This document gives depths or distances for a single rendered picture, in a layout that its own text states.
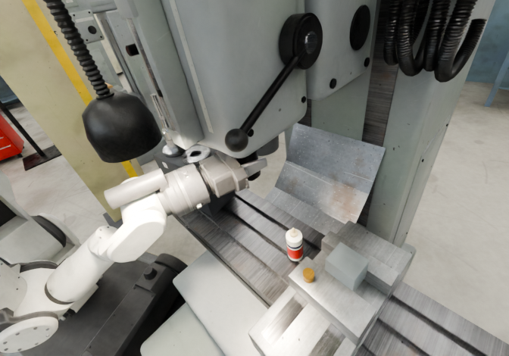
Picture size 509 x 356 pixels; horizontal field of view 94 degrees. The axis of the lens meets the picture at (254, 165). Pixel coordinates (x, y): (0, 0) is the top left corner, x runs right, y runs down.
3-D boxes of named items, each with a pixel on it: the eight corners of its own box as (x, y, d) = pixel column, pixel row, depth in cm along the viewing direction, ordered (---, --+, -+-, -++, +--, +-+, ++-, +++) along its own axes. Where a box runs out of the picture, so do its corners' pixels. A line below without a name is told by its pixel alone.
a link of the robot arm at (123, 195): (195, 220, 47) (138, 249, 43) (179, 186, 54) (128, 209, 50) (179, 180, 39) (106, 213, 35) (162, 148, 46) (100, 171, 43)
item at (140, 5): (185, 150, 37) (120, -15, 25) (173, 143, 40) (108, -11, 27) (206, 138, 39) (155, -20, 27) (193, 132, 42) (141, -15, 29)
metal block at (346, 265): (351, 296, 45) (354, 280, 41) (324, 275, 49) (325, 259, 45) (365, 276, 47) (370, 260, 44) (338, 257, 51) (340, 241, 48)
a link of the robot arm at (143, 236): (174, 224, 43) (124, 275, 43) (162, 192, 49) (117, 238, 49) (145, 213, 38) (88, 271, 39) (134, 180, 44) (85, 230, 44)
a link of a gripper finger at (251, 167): (266, 166, 52) (241, 178, 50) (263, 154, 50) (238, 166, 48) (270, 170, 51) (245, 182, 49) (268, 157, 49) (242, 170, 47)
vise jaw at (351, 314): (356, 347, 40) (359, 338, 38) (288, 285, 50) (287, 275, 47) (373, 318, 43) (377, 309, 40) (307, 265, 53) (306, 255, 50)
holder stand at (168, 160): (212, 217, 78) (194, 170, 66) (172, 195, 90) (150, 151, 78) (235, 194, 85) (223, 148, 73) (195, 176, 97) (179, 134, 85)
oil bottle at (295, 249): (297, 264, 60) (295, 238, 54) (284, 255, 63) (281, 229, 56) (306, 253, 62) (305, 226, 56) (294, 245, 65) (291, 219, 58)
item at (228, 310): (256, 397, 57) (248, 385, 49) (182, 297, 79) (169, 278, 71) (357, 251, 82) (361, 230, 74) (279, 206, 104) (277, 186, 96)
